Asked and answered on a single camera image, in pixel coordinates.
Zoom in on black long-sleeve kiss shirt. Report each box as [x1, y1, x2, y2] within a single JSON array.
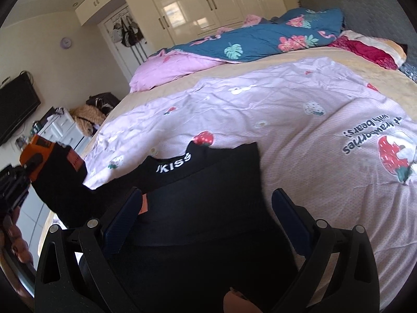
[[20, 137, 298, 312]]

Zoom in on person's left hand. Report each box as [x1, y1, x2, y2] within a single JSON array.
[[3, 206, 33, 265]]

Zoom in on person's right hand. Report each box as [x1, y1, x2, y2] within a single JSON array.
[[223, 287, 261, 313]]

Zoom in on white drawer chest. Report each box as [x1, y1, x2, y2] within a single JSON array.
[[38, 108, 91, 155]]

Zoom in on tan fuzzy garment pile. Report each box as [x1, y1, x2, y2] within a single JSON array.
[[69, 105, 106, 137]]

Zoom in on black bag on floor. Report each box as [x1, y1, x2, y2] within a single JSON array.
[[85, 92, 120, 116]]

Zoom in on lilac strawberry print blanket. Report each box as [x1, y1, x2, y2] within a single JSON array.
[[83, 56, 417, 307]]

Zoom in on bags hanging on door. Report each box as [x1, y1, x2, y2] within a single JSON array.
[[110, 17, 144, 65]]

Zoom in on beige bed sheet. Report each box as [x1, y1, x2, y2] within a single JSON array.
[[39, 46, 417, 255]]

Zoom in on blue patterned pillow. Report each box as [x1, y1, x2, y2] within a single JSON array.
[[399, 62, 417, 83]]

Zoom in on red floral pillow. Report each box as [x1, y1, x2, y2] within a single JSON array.
[[329, 31, 407, 70]]

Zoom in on pink and blue floral quilt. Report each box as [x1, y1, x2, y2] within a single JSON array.
[[129, 8, 344, 93]]

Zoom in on grey quilted headboard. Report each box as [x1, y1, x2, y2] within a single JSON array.
[[298, 0, 416, 66]]

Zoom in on black wall television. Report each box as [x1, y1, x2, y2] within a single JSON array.
[[0, 71, 41, 145]]

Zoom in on round purple wall clock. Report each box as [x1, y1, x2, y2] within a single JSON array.
[[60, 37, 72, 50]]

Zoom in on cream wardrobe with black handles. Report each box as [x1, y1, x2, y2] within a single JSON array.
[[76, 0, 286, 51]]

